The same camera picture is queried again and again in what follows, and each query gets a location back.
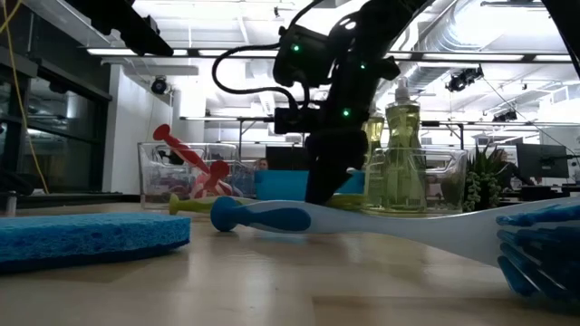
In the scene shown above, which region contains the clear plastic bin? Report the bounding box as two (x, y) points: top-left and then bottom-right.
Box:
(361, 145), (469, 215)
(137, 140), (249, 212)

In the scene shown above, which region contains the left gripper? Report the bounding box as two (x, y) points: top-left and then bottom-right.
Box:
(99, 13), (176, 58)

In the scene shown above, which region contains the green dish brush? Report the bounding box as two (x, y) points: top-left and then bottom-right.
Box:
(167, 191), (366, 216)

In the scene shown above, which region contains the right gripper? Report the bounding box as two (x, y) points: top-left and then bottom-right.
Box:
(303, 129), (371, 206)

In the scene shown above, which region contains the black computer monitor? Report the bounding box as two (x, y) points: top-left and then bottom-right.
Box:
(516, 142), (570, 180)

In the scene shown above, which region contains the teal plastic bin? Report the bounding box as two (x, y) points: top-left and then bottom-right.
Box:
(253, 168), (366, 202)

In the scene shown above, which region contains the yellow hanging cable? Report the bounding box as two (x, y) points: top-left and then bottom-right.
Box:
(0, 0), (51, 196)

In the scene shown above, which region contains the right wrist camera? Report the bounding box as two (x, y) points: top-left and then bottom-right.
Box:
(273, 106), (319, 136)

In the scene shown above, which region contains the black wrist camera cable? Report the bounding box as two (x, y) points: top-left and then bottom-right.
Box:
(211, 42), (312, 112)

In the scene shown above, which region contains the yellow dish soap bottle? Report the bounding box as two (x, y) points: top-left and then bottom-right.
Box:
(363, 110), (387, 207)
(382, 75), (430, 210)

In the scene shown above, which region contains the potted succulent plant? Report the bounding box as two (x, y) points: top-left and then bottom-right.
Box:
(461, 143), (508, 214)

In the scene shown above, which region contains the blue sponge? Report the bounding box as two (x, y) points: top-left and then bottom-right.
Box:
(0, 211), (192, 275)

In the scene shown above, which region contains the blue dish brush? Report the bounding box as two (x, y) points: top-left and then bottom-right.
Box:
(209, 194), (580, 312)

